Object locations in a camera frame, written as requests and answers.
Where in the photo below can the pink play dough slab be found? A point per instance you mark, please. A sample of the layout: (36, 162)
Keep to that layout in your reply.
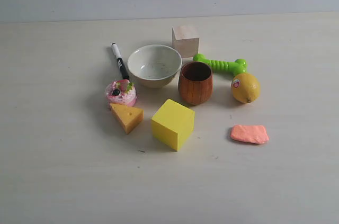
(256, 134)

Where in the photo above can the yellow foam cube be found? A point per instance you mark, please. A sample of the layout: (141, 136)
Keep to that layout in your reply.
(172, 124)

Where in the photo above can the brown wooden cup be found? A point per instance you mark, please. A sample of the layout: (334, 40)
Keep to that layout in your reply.
(195, 84)

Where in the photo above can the white speckled ceramic bowl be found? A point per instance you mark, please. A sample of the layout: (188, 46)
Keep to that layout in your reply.
(154, 65)

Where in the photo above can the orange toy cheese wedge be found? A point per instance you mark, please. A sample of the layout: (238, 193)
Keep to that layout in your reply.
(128, 116)

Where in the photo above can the pink toy cake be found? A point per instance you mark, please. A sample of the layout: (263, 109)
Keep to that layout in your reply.
(121, 92)

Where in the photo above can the black whiteboard marker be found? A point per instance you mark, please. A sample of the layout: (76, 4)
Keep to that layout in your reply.
(120, 62)

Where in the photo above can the light wooden cube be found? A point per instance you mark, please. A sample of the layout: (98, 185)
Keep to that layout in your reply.
(185, 40)

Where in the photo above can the green bone-shaped dog toy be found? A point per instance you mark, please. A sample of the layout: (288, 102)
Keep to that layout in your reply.
(236, 67)

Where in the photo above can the yellow lemon with sticker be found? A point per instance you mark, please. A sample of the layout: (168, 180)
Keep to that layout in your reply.
(245, 88)

